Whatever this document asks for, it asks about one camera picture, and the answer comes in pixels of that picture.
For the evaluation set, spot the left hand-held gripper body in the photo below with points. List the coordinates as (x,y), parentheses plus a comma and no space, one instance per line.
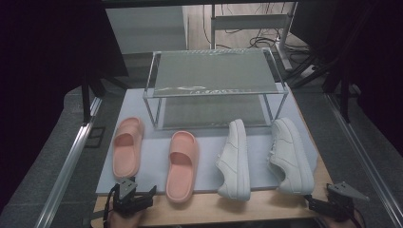
(126,190)

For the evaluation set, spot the person's right hand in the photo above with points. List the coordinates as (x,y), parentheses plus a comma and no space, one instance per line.
(340,224)

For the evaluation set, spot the light blue mat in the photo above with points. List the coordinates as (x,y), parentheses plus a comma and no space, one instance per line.
(152,158)

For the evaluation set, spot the aluminium rail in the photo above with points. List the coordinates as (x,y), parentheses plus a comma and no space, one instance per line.
(68,171)
(364,158)

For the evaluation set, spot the white metal desk frame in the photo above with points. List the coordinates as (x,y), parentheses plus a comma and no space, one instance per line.
(250,21)

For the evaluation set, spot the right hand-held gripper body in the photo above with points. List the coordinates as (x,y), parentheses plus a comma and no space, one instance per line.
(342,202)

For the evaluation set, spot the white sneaker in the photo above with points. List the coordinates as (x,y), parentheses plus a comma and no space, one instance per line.
(291,152)
(235,152)

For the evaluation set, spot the black metal stand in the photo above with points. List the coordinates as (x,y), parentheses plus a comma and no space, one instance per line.
(345,95)
(85,101)

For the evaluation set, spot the pink slipper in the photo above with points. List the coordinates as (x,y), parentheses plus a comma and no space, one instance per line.
(124,156)
(180,190)

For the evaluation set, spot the black table clamp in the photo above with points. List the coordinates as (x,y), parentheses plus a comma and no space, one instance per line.
(95,216)

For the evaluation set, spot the metal two-tier shoe rack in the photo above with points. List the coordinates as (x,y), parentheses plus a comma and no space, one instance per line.
(215,72)

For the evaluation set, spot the grey cabinet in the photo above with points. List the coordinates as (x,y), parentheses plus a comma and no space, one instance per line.
(145,28)

